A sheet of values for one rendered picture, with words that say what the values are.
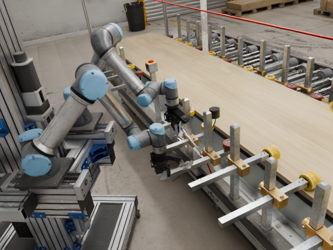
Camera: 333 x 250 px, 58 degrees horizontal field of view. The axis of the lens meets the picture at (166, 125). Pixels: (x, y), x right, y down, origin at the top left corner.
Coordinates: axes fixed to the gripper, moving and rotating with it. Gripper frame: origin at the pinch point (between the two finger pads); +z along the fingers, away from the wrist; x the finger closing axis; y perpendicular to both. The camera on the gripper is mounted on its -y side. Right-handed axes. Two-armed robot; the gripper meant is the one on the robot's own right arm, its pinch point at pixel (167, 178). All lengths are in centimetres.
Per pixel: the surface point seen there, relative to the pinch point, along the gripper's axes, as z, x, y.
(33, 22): 25, -803, 19
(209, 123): -24.3, -2.3, -30.3
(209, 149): -6.8, -2.3, -29.3
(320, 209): -26, 73, -28
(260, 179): 10, 19, -50
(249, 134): -8, -1, -57
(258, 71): -3, -86, -136
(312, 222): -17, 71, -28
